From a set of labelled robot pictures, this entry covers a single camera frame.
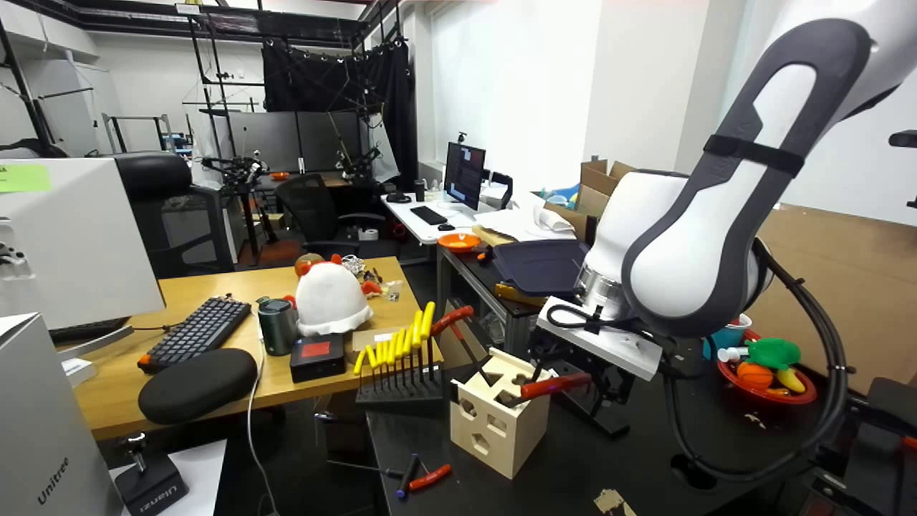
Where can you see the black hanging cloth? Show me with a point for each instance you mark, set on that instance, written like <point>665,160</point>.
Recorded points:
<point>326,82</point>

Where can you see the blue storage bin lid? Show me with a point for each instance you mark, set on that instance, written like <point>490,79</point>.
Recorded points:
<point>549,269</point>

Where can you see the large cardboard sheet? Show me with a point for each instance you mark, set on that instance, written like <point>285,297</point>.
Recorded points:
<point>861,289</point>

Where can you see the white monitor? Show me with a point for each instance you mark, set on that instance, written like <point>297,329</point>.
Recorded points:
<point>88,240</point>

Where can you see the slim black keyboard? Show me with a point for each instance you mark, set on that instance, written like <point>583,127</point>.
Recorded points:
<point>432,217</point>

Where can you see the black desktop monitor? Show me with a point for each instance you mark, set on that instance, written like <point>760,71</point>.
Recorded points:
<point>466,177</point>

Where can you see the open cardboard box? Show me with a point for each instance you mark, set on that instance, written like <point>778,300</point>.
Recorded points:
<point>598,190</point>

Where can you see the green toy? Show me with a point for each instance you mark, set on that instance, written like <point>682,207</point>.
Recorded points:
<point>775,353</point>

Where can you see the black stand with white label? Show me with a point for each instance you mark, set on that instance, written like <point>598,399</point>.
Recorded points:
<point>602,426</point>

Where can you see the orange round object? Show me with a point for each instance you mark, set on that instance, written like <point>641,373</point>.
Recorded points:
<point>307,266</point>

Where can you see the white helmet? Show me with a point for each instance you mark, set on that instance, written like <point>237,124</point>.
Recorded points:
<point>330,300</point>

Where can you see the red bowl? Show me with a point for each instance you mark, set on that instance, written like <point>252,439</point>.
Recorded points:
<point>768,396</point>

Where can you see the black office chair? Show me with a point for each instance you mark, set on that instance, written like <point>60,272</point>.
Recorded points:
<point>175,220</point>
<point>326,217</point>

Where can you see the small rectangular box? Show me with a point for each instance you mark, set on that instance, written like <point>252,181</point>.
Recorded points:
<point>320,359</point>

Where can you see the wooden desk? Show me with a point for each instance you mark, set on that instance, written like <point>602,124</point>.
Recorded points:
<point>231,283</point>

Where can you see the green sticky note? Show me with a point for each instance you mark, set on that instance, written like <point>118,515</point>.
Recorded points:
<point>23,178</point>

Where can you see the black cushion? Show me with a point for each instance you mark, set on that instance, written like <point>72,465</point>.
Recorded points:
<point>195,385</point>

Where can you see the blue cup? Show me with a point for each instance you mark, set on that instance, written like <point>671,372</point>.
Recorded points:
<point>732,342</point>

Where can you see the orange toy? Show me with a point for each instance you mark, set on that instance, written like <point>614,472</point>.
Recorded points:
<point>755,378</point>

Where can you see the dark green mug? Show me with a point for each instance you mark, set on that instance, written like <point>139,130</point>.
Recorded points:
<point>280,332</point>

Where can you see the blue plastic bag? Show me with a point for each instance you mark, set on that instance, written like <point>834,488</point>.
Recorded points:
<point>559,197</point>

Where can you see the small red object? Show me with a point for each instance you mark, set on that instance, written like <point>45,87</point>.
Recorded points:
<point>368,284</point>

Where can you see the white toy piece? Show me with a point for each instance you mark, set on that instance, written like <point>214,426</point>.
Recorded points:
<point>732,353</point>

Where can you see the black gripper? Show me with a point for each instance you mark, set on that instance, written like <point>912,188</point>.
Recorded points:
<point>611,385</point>

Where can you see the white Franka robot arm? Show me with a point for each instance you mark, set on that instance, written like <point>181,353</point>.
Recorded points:
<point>689,249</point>

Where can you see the black orange clamp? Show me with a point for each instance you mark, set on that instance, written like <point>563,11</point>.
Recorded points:
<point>869,459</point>

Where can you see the yellow toy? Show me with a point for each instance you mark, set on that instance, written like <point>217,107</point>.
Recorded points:
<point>791,379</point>

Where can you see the wooden shape sorter cube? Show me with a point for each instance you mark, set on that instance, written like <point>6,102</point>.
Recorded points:
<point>490,431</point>

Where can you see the black hex key stand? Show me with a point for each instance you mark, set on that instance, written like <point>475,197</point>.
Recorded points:
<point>403,393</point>

